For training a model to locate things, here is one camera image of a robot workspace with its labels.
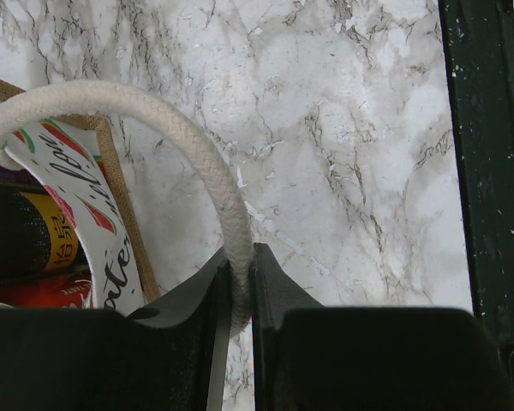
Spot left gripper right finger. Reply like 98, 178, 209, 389
250, 243, 514, 410

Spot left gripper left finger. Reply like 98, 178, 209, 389
0, 252, 230, 410

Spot red cola can front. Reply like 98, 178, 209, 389
0, 272, 93, 308

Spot black and yellow can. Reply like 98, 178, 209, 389
0, 186, 87, 281

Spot watermelon canvas tote bag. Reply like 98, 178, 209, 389
0, 80, 254, 331

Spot purple can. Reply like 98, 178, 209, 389
0, 166, 41, 187

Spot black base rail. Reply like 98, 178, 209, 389
439, 1, 514, 384

